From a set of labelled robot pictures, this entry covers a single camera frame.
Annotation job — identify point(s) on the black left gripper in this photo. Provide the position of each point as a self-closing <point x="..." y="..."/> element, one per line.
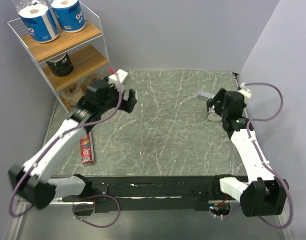
<point x="127" y="105"/>

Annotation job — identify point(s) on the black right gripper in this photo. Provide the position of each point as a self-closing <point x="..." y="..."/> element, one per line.
<point x="221" y="98"/>

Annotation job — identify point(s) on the black paper roll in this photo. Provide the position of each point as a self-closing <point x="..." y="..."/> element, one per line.
<point x="211" y="114"/>
<point x="61" y="65"/>

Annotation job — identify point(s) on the brown paper roll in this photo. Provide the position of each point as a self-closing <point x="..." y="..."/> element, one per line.
<point x="92" y="77"/>
<point x="72" y="94"/>

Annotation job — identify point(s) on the blue monster paper roll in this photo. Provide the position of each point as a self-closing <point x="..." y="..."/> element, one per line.
<point x="69" y="15"/>

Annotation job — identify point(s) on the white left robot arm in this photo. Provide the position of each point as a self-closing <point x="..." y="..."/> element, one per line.
<point x="50" y="155"/>

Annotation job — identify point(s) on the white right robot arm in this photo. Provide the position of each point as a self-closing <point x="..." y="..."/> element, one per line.
<point x="263" y="194"/>

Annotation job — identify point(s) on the grey small box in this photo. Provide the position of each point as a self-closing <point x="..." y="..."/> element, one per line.
<point x="204" y="95"/>

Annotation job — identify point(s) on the red toothpaste box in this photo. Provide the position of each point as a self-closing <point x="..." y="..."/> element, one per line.
<point x="86" y="150"/>

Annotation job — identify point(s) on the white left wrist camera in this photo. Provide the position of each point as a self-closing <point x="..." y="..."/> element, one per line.
<point x="120" y="76"/>

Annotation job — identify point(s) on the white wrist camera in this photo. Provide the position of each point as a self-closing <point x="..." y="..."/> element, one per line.
<point x="246" y="92"/>
<point x="120" y="76"/>

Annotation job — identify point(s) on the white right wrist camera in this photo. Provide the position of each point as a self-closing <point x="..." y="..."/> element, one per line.
<point x="246" y="92"/>

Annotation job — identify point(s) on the white wire wooden shelf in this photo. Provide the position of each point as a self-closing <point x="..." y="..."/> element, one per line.
<point x="86" y="49"/>

